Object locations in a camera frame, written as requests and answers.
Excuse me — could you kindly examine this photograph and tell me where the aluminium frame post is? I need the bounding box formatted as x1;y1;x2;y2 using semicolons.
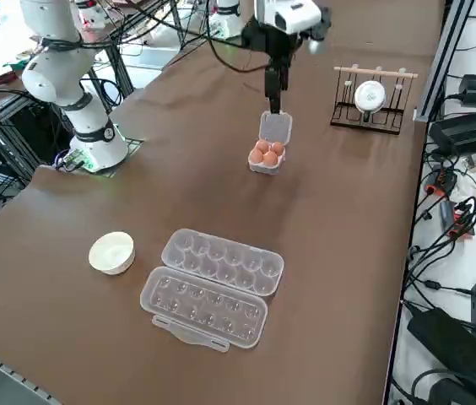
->
415;0;475;122

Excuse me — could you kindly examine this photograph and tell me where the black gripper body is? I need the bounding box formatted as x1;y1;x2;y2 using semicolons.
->
241;19;303;71

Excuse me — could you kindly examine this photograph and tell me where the black wire cup rack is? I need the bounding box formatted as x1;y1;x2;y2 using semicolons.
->
329;65;419;137

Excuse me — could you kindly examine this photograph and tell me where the red black connector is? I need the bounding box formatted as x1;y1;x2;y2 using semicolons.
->
425;166;458;196
444;197;476;240

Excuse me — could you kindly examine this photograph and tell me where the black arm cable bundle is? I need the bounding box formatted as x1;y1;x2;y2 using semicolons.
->
73;0;273;73

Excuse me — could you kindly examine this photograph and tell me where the clear four-slot egg tray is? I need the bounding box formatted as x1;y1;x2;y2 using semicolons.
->
246;110;295;177

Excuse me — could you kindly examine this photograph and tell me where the ridged black power adapter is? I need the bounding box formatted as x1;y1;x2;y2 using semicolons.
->
429;105;476;156

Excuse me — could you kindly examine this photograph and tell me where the transparent twelve-slot egg tray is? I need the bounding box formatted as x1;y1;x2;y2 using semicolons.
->
139;227;286;354

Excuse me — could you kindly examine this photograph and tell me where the aluminium rail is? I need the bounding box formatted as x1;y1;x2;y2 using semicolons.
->
0;341;60;405

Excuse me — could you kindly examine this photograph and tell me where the cream white bowl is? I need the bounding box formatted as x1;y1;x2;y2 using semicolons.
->
88;230;137;276

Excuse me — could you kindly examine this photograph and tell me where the large black power adapter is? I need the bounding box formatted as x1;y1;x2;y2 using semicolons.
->
406;306;476;392

